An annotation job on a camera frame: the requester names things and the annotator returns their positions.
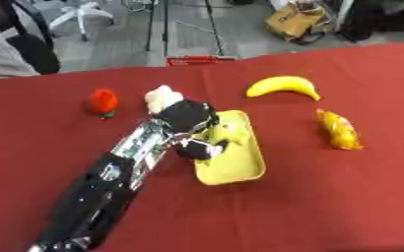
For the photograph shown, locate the red basket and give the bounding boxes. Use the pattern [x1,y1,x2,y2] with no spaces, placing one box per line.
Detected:
[164,55,238,67]

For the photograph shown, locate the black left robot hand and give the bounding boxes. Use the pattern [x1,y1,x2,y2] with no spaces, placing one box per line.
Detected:
[155,99,232,161]

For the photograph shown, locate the person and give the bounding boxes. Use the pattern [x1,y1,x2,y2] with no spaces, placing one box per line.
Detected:
[0,12,42,83]

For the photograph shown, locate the red toy strawberry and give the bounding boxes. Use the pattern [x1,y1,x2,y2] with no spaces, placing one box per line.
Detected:
[90,88,121,119]

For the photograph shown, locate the white office chair base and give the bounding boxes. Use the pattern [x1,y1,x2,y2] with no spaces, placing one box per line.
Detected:
[46,0,116,42]

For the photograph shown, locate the yellow toy banana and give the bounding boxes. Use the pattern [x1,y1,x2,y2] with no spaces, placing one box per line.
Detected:
[244,75,323,101]

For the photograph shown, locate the white soft toy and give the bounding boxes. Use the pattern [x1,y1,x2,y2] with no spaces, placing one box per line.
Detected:
[143,85,187,115]

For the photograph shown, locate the yellow-green tray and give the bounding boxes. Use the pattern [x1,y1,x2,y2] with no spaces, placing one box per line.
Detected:
[191,109,268,186]

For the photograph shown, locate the tan bag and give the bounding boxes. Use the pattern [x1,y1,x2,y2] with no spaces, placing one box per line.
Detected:
[262,1,335,45]

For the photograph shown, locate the black tripod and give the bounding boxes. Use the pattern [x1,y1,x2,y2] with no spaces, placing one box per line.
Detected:
[145,0,227,57]

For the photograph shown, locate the black chair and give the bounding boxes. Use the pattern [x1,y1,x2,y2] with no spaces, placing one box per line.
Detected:
[2,0,63,76]

